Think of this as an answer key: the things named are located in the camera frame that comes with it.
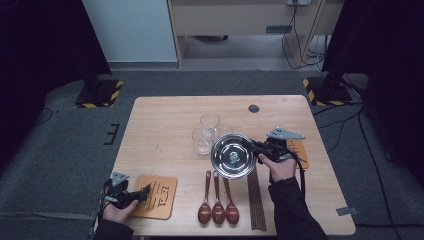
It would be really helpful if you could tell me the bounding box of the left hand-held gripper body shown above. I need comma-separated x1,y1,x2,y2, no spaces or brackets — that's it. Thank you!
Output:
103,172,139,210

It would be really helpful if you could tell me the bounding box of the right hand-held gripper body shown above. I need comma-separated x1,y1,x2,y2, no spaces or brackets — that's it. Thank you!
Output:
258,127,306,163

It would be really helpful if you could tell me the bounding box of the square wooden coaster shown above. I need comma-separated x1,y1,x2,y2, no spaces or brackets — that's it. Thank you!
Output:
286,139,310,170
130,174,179,220

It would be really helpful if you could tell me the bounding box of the stainless steel bowl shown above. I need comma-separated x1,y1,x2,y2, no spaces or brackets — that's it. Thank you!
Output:
210,133,258,180

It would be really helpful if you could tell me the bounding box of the red-brown wooden spoon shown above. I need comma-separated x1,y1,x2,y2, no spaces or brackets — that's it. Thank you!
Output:
211,170,227,225
221,176,240,225
197,169,213,225

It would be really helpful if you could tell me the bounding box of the person's left hand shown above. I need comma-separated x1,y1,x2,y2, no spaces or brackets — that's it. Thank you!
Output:
103,199,140,225

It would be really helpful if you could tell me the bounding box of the person's right hand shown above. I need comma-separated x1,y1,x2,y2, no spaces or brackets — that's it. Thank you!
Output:
259,154,298,183

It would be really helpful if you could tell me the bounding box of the clear glass cup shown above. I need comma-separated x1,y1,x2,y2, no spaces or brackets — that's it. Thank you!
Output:
199,113,221,138
213,123,234,139
191,128,214,156

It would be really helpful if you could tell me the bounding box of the bundle of wooden chopsticks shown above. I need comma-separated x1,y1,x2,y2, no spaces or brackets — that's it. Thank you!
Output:
246,166,268,232

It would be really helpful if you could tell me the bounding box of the long grey floor tape strip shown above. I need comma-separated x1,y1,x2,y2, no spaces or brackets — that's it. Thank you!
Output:
0,211,96,222

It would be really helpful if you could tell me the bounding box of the black stand base striped edge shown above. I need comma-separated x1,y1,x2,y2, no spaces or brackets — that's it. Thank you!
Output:
302,75,354,107
74,74,124,109

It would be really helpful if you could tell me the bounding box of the short grey tape piece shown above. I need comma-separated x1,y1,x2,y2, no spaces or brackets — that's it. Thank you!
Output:
335,206,360,217

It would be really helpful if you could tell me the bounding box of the light wooden desk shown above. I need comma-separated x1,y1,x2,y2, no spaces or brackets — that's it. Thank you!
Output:
166,0,346,68

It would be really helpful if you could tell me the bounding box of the black curtain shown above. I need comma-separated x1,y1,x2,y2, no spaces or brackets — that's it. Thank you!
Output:
0,0,113,168
321,0,424,188

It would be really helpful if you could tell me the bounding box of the white cabinet panel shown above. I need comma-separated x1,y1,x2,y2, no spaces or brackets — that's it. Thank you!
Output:
82,0,178,63

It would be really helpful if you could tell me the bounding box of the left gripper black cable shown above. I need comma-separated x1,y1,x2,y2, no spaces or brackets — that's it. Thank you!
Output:
95,196,111,229

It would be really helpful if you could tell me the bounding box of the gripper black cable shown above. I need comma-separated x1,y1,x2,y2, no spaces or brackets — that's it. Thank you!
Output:
95,196,111,229
289,154,307,201

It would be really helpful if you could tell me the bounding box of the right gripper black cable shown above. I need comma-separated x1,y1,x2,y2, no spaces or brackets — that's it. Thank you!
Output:
289,154,307,201

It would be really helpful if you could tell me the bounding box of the long black floor cable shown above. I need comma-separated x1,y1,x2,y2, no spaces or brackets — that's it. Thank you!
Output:
358,109,401,240

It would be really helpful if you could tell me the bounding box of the black hanging cable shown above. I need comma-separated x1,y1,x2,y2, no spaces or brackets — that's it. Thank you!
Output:
281,4,326,70

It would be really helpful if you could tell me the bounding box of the thin black floor cable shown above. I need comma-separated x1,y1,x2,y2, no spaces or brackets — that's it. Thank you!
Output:
33,107,59,127

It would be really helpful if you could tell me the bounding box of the white cables bundle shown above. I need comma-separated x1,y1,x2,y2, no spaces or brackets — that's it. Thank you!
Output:
306,34,329,73

